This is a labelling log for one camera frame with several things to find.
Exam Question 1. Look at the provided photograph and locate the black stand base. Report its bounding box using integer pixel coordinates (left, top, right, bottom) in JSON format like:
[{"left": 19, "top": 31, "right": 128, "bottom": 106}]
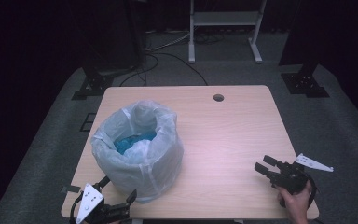
[
  {"left": 71, "top": 63, "right": 138, "bottom": 101},
  {"left": 280, "top": 60, "right": 330, "bottom": 99}
]

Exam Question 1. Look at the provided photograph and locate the white-lined trash bin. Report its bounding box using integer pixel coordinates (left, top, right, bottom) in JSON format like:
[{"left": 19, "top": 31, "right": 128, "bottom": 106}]
[{"left": 89, "top": 99, "right": 185, "bottom": 204}]

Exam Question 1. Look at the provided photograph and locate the white floor cable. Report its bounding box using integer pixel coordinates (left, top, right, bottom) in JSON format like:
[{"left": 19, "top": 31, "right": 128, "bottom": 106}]
[{"left": 145, "top": 30, "right": 191, "bottom": 52}]

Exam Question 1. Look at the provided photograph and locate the blue item inside bin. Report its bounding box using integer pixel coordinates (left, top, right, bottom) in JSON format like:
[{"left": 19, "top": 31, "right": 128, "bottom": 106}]
[{"left": 114, "top": 130, "right": 158, "bottom": 156}]

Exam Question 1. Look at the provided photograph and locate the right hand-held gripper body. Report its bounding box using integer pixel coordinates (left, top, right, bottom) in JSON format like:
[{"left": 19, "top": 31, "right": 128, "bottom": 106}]
[{"left": 267, "top": 152, "right": 335, "bottom": 195}]

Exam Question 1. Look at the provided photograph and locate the grey tape strip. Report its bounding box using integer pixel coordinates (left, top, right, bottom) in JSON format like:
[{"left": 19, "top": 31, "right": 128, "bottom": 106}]
[{"left": 60, "top": 185, "right": 82, "bottom": 194}]

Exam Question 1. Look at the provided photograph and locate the person's right hand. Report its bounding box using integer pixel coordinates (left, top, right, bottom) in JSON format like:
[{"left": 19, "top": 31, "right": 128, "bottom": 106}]
[{"left": 276, "top": 180, "right": 313, "bottom": 224}]

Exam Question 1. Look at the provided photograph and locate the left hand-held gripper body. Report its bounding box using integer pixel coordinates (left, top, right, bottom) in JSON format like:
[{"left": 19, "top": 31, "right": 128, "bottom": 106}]
[{"left": 75, "top": 183, "right": 131, "bottom": 224}]

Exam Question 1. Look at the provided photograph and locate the black floor cable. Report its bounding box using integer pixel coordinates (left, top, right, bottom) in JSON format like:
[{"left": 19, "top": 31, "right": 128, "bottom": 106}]
[{"left": 118, "top": 51, "right": 209, "bottom": 88}]

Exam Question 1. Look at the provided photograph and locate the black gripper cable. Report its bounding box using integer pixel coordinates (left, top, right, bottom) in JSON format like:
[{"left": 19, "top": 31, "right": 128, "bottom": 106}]
[
  {"left": 304, "top": 173, "right": 320, "bottom": 209},
  {"left": 68, "top": 190, "right": 86, "bottom": 224}
]

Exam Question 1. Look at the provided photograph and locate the white metal stand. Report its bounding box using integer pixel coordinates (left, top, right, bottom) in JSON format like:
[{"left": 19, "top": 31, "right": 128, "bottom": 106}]
[{"left": 187, "top": 0, "right": 268, "bottom": 64}]

